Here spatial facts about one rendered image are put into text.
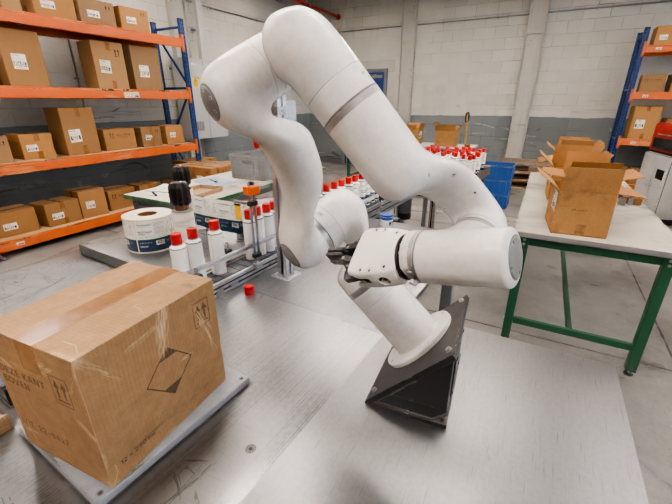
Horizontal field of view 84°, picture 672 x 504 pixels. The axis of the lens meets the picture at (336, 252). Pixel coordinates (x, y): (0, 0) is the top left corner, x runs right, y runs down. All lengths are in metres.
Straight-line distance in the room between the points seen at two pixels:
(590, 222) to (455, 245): 1.94
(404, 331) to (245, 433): 0.40
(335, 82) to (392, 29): 8.83
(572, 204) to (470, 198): 1.81
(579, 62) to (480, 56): 1.72
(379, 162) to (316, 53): 0.15
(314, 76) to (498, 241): 0.31
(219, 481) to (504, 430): 0.58
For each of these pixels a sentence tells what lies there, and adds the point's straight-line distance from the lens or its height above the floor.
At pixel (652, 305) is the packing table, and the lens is 2.60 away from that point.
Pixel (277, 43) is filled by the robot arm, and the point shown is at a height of 1.54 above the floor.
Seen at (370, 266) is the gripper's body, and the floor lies 1.22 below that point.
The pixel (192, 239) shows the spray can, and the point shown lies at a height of 1.05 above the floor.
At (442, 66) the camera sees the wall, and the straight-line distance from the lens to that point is 8.90.
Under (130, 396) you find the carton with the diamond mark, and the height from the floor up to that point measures 1.00.
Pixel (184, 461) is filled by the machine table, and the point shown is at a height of 0.83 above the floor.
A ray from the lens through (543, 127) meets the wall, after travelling 8.63.
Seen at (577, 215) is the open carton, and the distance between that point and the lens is 2.42.
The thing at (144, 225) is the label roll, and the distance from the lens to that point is 1.70.
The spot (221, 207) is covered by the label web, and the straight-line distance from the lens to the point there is 1.75.
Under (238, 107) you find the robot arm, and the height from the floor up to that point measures 1.46.
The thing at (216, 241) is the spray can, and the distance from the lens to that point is 1.37.
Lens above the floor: 1.47
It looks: 22 degrees down
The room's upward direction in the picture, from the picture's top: straight up
